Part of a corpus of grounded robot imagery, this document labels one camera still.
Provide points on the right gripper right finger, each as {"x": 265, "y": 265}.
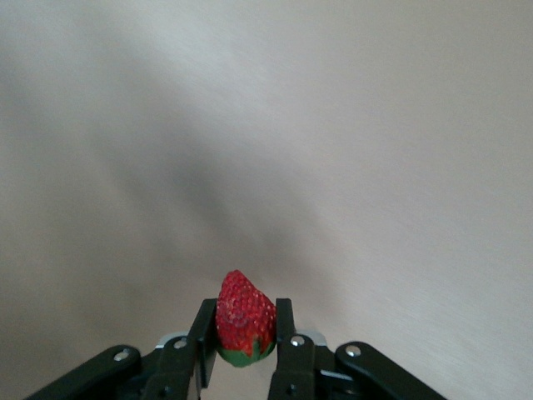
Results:
{"x": 300, "y": 366}

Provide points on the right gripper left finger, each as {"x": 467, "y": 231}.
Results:
{"x": 175, "y": 371}

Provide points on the red strawberry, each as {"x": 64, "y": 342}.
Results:
{"x": 245, "y": 312}

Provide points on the brown table mat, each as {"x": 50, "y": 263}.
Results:
{"x": 266, "y": 125}

